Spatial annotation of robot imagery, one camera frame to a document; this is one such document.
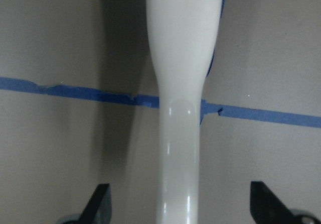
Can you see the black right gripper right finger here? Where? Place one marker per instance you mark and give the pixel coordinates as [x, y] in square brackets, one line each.
[265, 206]

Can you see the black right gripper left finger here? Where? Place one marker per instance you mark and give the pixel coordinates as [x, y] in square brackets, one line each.
[98, 208]

